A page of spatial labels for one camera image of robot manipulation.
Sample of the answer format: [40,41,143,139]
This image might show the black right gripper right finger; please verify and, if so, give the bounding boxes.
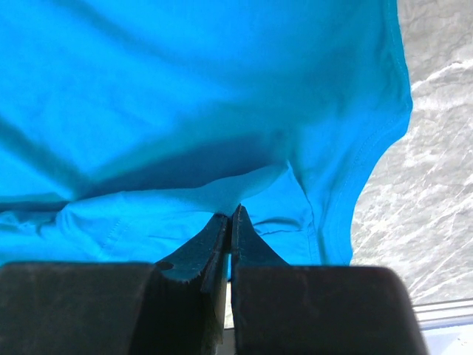
[231,207,427,354]

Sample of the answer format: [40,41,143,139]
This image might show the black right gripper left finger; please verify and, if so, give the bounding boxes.
[1,215,228,354]

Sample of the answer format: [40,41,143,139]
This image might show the blue t shirt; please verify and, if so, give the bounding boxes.
[1,1,412,266]

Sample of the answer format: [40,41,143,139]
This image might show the aluminium frame rail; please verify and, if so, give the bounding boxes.
[413,299,473,330]

